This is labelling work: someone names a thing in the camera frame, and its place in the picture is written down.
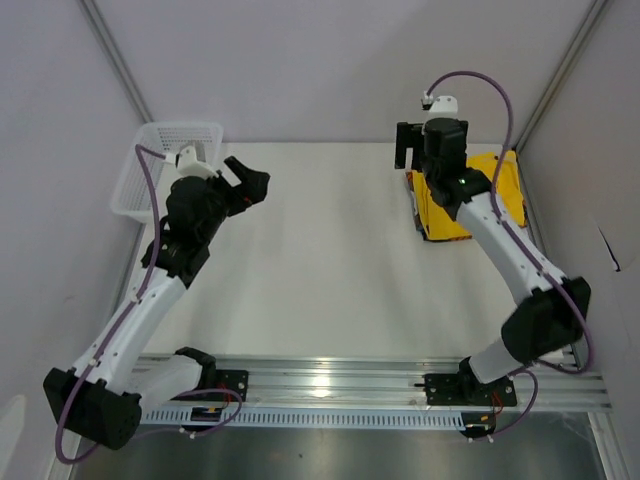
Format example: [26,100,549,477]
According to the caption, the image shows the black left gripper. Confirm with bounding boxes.
[199,157,268,243]

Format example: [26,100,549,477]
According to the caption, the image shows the colourful patterned shorts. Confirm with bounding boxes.
[405,170,472,243]

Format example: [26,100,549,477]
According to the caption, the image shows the yellow shorts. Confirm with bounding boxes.
[412,152,527,242]

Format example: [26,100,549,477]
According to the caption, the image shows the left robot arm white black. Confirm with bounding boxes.
[43,156,271,450]

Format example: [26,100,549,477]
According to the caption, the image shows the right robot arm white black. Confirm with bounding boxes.
[394,118,591,404]

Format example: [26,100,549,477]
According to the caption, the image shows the white plastic basket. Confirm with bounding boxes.
[110,119,225,225]

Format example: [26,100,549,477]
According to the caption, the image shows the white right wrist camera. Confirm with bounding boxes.
[421,91,459,119]

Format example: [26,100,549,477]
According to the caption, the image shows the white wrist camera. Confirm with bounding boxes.
[165,143,218,180]
[421,91,459,119]

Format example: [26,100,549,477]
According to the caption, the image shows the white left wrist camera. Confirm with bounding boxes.
[165,143,218,180]

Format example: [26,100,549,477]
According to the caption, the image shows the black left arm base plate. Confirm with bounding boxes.
[214,369,249,401]

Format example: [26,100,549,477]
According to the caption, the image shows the aluminium mounting rail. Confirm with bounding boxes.
[216,355,612,413]

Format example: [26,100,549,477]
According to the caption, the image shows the slotted grey cable duct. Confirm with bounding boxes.
[141,406,465,431]

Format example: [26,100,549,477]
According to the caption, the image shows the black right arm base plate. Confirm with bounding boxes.
[414,373,518,407]

